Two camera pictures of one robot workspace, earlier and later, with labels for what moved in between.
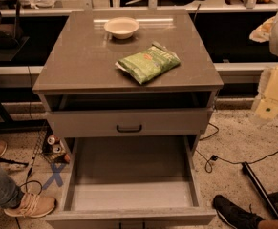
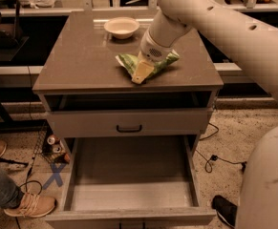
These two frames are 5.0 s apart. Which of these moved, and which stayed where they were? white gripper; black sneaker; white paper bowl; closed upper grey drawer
Moved: white gripper
Stayed: black sneaker; closed upper grey drawer; white paper bowl
